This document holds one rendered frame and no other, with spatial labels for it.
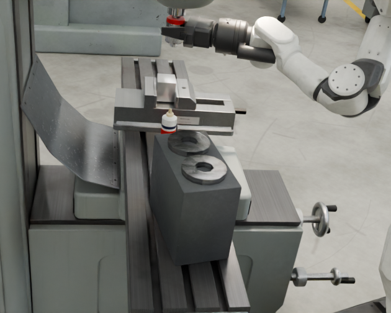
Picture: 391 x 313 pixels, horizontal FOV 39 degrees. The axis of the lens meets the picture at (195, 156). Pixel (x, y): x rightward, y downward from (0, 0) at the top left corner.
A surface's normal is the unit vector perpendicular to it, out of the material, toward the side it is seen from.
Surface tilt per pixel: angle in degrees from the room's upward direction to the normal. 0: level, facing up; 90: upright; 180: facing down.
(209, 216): 90
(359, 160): 0
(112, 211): 90
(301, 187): 0
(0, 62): 89
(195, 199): 90
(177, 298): 0
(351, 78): 44
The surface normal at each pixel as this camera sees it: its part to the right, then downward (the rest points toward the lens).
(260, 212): 0.11, -0.84
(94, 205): 0.12, 0.54
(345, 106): -0.09, 0.94
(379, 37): -0.34, -0.35
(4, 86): 0.75, 0.40
